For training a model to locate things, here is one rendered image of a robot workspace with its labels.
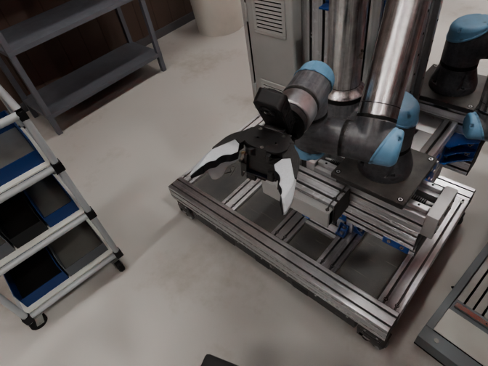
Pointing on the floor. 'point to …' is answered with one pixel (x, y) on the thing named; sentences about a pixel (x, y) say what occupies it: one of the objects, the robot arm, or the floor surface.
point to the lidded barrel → (217, 17)
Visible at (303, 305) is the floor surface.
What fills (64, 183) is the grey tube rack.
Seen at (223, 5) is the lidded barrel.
